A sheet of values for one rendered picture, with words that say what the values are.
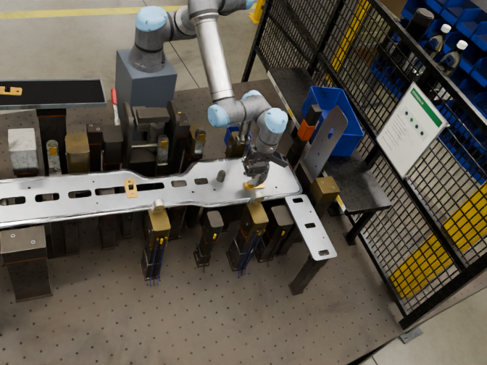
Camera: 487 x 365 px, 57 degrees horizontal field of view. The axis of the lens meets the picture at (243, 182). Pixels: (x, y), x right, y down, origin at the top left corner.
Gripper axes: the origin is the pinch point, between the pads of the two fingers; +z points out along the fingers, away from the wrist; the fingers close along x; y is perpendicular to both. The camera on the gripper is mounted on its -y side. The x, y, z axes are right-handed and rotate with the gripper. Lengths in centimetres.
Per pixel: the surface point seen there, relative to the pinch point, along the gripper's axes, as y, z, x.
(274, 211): -4.7, 4.2, 12.0
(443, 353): -128, 103, 65
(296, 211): -12.6, 2.2, 14.6
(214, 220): 20.2, 3.1, 12.7
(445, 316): -145, 103, 45
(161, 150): 33.4, -2.9, -17.6
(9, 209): 85, 2, -1
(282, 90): -33, 0, -52
